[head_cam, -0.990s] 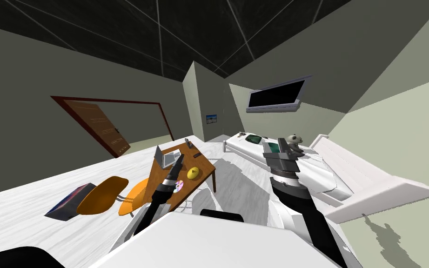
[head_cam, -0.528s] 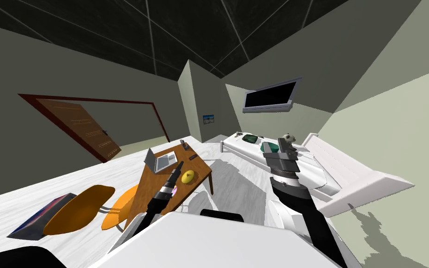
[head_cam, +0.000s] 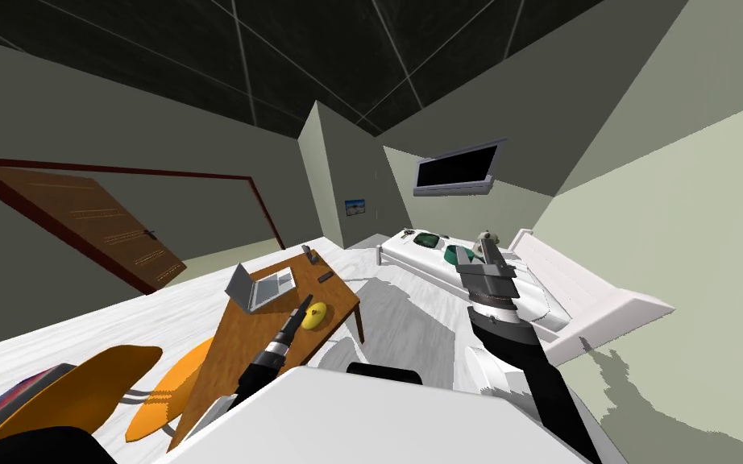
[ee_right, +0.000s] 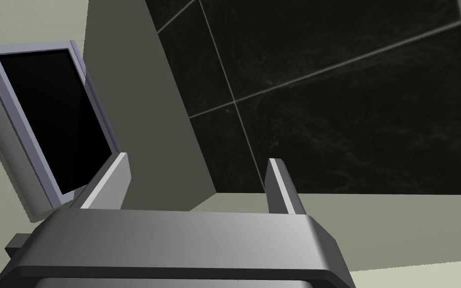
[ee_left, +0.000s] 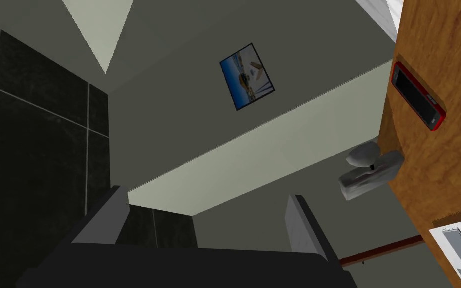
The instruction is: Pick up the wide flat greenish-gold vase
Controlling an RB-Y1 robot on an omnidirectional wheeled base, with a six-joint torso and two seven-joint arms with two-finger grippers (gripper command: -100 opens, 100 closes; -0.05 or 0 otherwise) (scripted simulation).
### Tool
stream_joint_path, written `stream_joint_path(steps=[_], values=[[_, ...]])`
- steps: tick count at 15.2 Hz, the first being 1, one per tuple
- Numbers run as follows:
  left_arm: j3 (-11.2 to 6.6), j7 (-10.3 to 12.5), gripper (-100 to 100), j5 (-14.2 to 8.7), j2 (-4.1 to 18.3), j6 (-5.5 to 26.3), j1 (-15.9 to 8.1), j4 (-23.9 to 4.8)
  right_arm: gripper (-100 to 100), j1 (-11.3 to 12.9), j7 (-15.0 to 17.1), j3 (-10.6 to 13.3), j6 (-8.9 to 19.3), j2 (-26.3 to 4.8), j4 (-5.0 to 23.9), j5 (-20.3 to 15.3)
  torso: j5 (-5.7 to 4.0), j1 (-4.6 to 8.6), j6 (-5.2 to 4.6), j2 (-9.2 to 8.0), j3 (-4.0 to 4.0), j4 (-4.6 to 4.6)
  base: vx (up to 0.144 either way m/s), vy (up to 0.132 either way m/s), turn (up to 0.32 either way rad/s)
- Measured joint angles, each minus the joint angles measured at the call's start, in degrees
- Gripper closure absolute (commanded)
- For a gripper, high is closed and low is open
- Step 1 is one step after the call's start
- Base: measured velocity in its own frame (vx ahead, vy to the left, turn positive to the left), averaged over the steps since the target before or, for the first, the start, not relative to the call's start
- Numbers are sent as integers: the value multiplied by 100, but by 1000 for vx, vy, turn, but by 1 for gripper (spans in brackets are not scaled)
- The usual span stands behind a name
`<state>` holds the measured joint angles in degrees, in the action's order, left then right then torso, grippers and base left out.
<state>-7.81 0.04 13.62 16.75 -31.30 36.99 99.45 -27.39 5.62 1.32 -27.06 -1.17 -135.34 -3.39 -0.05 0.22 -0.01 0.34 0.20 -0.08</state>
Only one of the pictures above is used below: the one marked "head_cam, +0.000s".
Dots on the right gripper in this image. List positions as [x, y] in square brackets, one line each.
[487, 283]

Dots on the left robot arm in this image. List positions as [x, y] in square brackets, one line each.
[259, 372]

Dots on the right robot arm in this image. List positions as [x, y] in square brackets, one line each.
[539, 374]

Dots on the small black remote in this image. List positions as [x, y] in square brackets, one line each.
[326, 277]

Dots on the small dark upright object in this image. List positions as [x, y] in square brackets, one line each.
[309, 254]

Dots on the yellow fruit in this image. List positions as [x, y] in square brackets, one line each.
[314, 316]

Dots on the grey open laptop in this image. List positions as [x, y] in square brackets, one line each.
[262, 290]

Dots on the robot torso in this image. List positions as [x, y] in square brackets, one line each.
[358, 425]

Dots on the brown wooden table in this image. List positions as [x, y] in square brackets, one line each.
[249, 335]

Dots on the white sofa with green cushions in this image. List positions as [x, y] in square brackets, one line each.
[578, 290]

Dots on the orange chair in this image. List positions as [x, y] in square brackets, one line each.
[175, 386]
[88, 386]

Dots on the brown wooden door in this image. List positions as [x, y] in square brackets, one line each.
[97, 219]

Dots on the small blue wall picture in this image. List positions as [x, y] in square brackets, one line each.
[355, 207]

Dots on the wall television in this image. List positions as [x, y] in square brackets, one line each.
[456, 167]

